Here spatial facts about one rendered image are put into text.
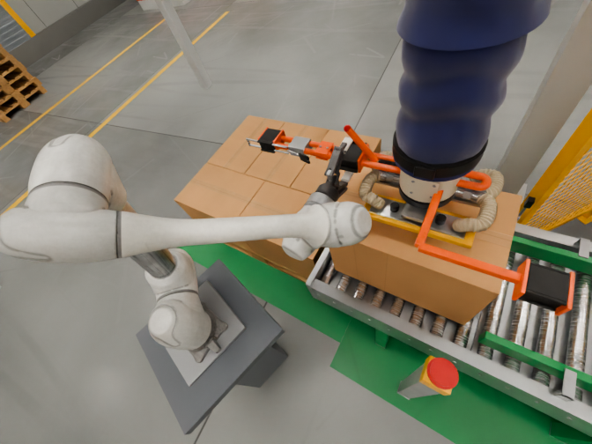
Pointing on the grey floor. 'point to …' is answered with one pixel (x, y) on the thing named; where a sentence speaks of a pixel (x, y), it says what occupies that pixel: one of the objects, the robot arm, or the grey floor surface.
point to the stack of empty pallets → (15, 85)
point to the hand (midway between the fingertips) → (350, 155)
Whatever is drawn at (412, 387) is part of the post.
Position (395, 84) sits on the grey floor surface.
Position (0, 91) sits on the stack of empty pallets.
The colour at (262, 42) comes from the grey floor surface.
